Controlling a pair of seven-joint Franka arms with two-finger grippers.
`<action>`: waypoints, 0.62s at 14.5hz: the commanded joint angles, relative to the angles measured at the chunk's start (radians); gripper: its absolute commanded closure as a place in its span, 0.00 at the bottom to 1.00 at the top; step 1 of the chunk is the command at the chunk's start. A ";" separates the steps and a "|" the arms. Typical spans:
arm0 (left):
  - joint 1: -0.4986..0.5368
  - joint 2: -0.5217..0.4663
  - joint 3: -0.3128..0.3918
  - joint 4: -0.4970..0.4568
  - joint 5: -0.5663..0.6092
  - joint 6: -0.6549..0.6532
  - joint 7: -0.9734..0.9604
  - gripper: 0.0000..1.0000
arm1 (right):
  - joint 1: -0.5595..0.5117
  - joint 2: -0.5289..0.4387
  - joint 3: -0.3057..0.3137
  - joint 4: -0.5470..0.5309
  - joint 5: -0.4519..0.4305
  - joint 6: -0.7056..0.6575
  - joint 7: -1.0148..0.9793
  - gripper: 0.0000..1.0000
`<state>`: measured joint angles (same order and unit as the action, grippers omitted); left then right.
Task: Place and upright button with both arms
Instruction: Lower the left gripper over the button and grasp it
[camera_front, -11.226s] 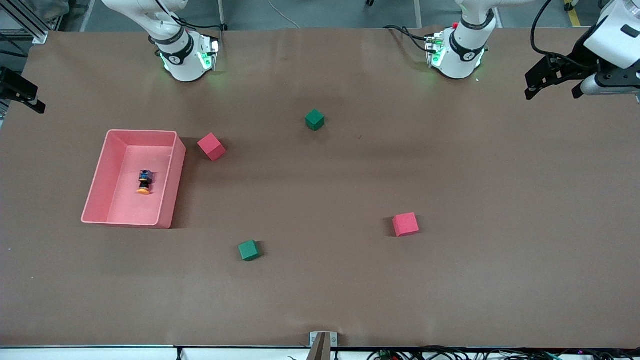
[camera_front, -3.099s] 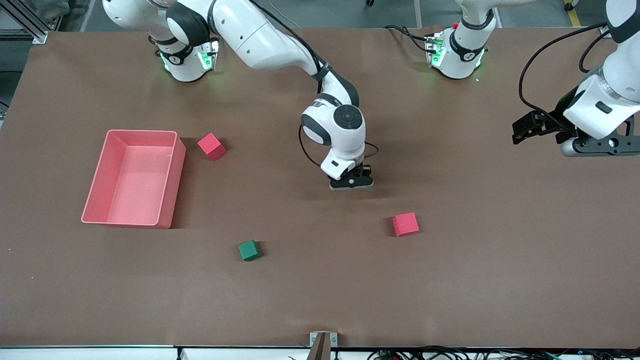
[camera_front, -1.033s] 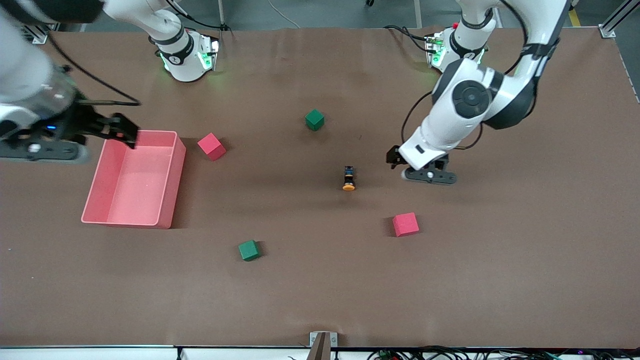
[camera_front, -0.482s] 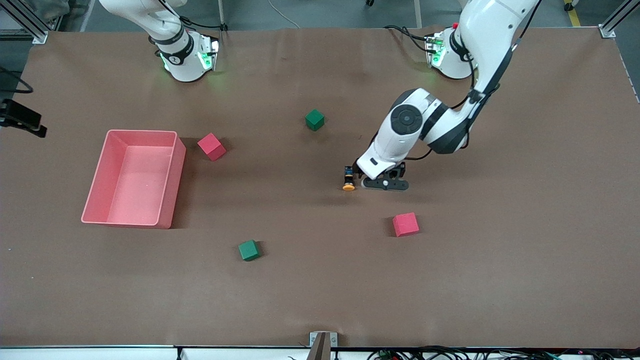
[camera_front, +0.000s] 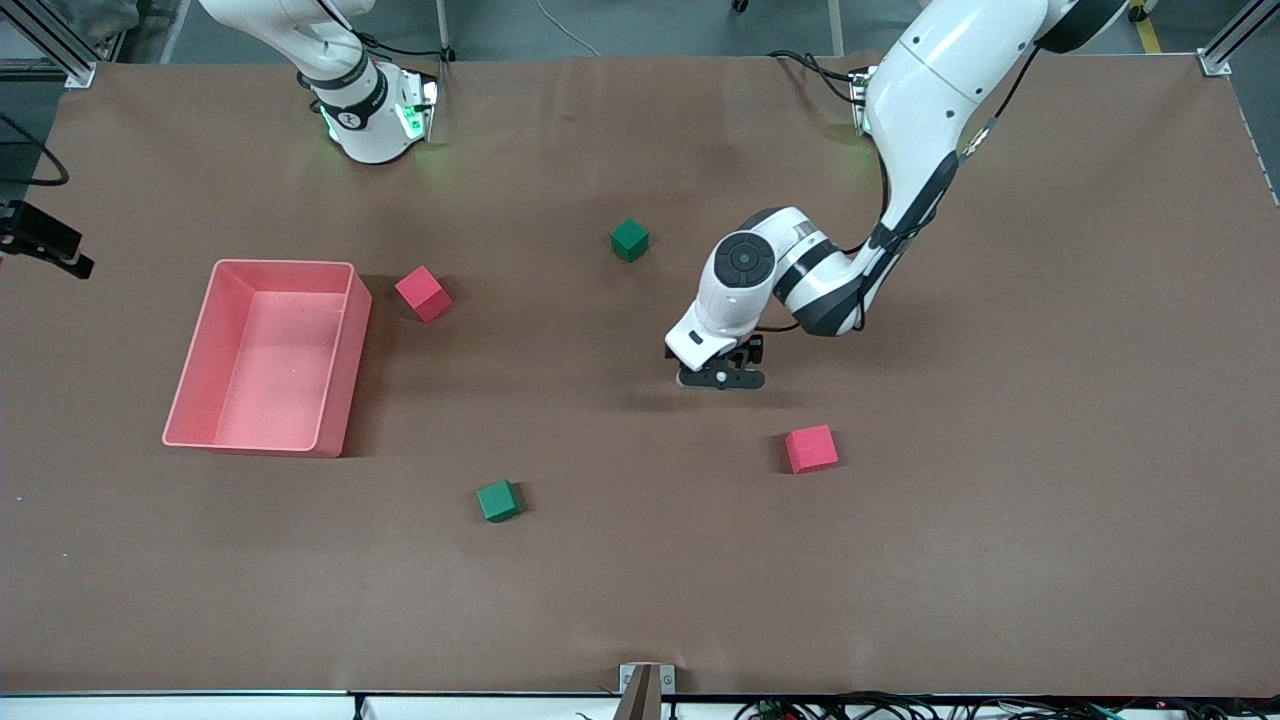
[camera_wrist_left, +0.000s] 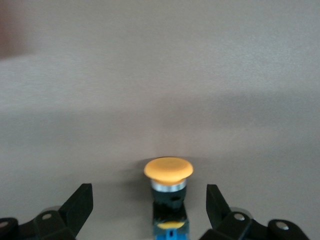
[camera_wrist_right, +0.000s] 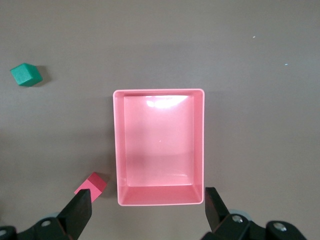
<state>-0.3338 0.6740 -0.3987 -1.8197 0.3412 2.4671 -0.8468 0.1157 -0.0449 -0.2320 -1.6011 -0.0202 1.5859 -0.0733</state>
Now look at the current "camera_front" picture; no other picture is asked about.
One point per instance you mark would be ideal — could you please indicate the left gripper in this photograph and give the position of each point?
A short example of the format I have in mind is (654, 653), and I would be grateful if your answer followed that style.
(751, 350)

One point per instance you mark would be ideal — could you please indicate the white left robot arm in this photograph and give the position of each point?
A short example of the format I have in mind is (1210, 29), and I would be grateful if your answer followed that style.
(930, 90)

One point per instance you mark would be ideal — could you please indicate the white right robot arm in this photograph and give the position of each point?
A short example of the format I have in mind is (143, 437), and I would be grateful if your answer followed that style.
(370, 120)

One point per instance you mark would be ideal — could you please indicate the red foam cube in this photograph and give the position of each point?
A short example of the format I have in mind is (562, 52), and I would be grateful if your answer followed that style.
(422, 295)
(811, 450)

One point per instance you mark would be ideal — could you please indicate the green foam cube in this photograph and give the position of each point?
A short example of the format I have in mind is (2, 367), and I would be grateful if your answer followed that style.
(629, 240)
(497, 501)

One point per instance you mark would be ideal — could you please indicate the pink plastic bin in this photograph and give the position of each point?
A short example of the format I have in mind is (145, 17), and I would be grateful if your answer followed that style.
(265, 370)

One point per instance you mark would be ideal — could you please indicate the table cover sheet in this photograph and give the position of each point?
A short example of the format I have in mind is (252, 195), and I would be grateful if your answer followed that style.
(600, 580)

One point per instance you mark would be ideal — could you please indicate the grey stand leg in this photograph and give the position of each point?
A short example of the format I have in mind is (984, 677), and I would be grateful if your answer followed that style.
(836, 28)
(443, 30)

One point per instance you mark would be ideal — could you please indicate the aluminium frame profile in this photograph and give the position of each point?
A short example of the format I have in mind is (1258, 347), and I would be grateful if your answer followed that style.
(1215, 62)
(78, 72)

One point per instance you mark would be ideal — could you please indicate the metal mounting bracket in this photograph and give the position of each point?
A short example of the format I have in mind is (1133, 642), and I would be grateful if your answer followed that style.
(668, 680)

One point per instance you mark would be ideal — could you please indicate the brown vertical post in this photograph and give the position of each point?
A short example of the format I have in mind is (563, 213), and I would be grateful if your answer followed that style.
(640, 700)

